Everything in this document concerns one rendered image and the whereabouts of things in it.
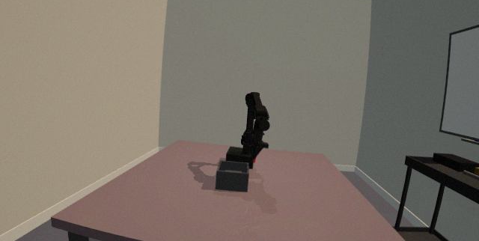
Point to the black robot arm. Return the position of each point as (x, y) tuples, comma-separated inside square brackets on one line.
[(255, 111)]

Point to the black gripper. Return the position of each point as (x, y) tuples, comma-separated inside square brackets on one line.
[(257, 146)]

